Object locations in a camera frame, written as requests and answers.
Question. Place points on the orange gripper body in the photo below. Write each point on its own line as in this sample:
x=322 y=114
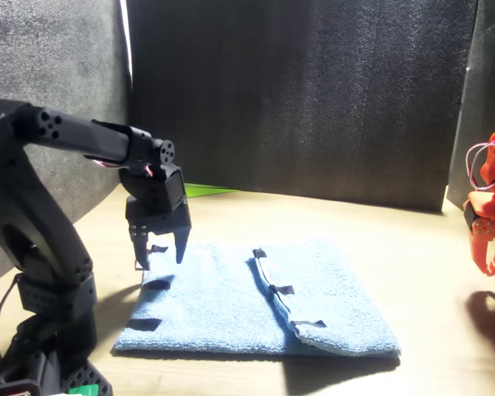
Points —
x=493 y=208

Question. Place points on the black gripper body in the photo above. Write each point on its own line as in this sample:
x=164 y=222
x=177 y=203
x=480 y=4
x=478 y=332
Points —
x=156 y=218

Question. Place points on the light blue towel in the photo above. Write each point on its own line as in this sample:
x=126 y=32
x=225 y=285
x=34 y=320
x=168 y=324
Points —
x=218 y=305

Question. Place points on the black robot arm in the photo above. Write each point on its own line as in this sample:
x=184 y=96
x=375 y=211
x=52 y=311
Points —
x=33 y=214

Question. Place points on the dark grey foam panel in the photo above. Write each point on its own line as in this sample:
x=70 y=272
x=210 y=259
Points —
x=45 y=49
x=293 y=103
x=474 y=103

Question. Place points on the green table clamp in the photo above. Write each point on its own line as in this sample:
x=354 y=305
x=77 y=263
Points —
x=84 y=389

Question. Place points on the lime green triangular bracket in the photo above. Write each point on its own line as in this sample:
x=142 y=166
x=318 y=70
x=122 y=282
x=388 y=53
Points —
x=206 y=190

